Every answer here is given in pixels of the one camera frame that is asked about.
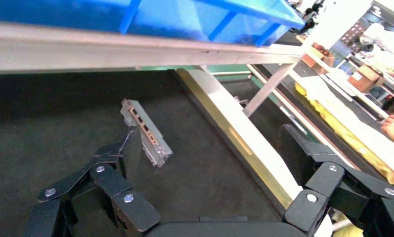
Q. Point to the person in white coat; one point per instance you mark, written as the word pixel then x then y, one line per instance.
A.
pixel 386 42

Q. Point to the silver perforated metal channel part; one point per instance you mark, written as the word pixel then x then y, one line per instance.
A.
pixel 151 134

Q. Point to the aluminium table edge rail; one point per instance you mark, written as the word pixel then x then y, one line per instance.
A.
pixel 118 49

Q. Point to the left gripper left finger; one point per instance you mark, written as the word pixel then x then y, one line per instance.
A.
pixel 111 176

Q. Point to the black conveyor belt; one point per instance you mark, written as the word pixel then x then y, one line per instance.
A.
pixel 52 124

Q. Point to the yellow and white cloth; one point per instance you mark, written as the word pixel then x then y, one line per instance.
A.
pixel 363 144

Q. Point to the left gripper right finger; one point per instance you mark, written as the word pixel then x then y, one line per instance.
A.
pixel 321 176

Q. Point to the aluminium table strut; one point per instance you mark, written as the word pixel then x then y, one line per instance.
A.
pixel 268 88

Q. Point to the closed brown cardboard box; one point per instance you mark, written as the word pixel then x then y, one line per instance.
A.
pixel 365 78

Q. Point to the blue plastic bin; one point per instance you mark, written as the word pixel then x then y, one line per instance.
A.
pixel 85 13

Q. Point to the brown crate with items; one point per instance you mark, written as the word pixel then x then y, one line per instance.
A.
pixel 321 60

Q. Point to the brass coloured side strip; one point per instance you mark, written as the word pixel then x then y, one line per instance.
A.
pixel 236 130

